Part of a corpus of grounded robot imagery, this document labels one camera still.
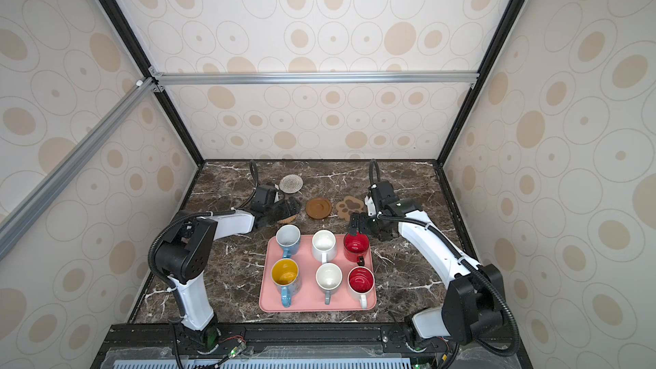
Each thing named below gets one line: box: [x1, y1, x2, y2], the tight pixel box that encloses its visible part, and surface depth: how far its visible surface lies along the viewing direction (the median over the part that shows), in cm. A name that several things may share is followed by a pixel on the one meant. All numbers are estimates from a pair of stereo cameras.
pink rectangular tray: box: [258, 234, 377, 313], surface depth 83 cm
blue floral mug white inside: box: [275, 223, 302, 259], surface depth 87 cm
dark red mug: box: [343, 231, 370, 263], surface depth 88 cm
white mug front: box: [315, 262, 344, 305], surface depth 79 cm
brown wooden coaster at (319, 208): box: [305, 197, 333, 220], surface depth 105 cm
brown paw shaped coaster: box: [335, 195, 365, 222], surface depth 105 cm
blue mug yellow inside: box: [270, 257, 303, 308], surface depth 79 cm
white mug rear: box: [311, 228, 337, 264], surface depth 87 cm
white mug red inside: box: [346, 265, 375, 310], surface depth 81 cm
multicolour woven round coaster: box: [278, 174, 304, 194], surface depth 115 cm
